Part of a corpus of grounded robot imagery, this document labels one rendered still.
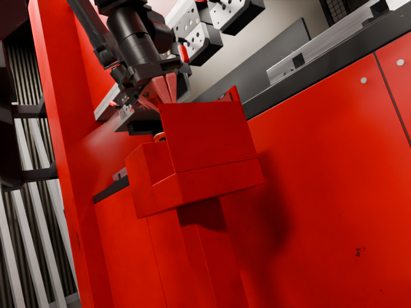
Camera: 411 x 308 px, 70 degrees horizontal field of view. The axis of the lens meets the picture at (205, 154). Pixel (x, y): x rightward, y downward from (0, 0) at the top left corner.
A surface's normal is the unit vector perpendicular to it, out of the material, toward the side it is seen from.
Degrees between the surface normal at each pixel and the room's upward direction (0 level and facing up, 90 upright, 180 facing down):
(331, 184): 90
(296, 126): 90
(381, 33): 90
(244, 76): 90
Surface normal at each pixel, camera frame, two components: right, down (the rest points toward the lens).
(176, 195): -0.82, 0.12
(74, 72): 0.59, -0.29
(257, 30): -0.60, 0.02
